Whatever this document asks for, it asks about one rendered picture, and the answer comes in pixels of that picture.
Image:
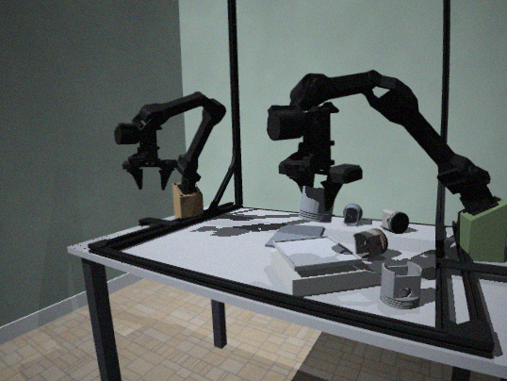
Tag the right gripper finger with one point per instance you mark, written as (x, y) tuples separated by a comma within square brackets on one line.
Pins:
[(137, 174), (165, 177)]

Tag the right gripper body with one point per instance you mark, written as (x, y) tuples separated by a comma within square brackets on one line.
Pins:
[(163, 164)]

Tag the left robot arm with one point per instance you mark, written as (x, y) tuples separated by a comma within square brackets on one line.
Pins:
[(399, 106)]

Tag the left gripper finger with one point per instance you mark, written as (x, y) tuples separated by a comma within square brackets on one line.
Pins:
[(307, 181), (330, 192)]

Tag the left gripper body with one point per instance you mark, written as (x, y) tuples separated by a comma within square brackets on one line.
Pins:
[(344, 173)]

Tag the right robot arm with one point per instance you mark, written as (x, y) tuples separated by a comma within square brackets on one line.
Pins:
[(155, 115)]

